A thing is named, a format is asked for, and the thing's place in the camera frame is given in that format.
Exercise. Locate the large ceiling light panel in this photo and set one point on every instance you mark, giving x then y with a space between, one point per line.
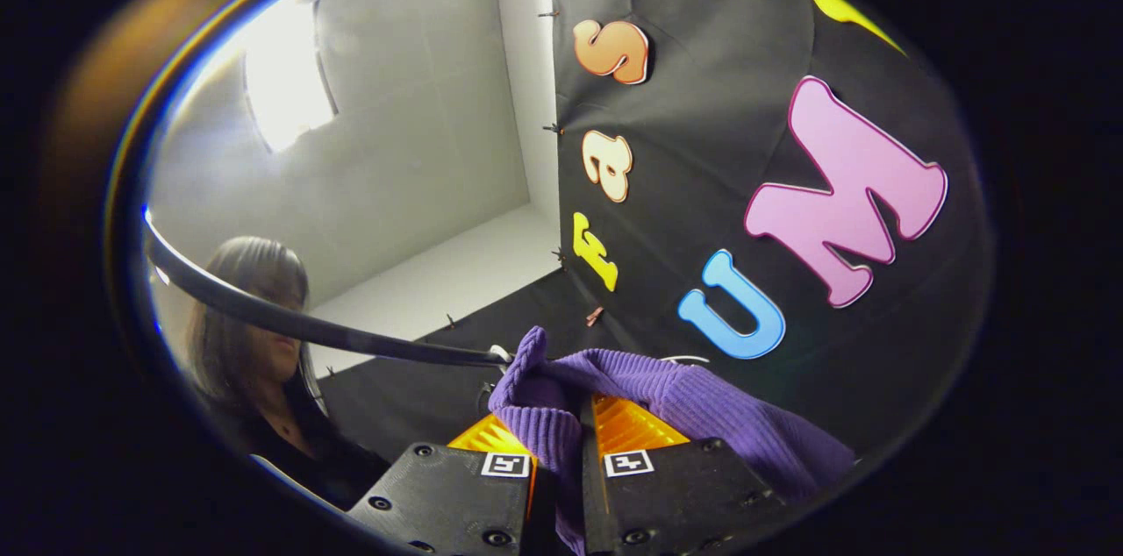
285 74

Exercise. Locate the purple ribbed jacket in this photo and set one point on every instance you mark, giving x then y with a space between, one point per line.
702 402

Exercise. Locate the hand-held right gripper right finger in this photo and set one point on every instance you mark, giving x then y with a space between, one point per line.
667 503

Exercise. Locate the red clip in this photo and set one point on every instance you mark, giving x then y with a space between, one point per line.
595 317

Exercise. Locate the white plastic hanger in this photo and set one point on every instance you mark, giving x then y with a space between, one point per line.
502 352

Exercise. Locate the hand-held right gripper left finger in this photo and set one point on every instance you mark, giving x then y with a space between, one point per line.
456 503

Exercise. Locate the person's upper body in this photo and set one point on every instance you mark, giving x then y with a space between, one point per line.
263 416

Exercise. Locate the black clothes rack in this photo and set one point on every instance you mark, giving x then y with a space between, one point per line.
289 324

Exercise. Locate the black backdrop cloth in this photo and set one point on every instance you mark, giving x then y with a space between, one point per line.
746 100

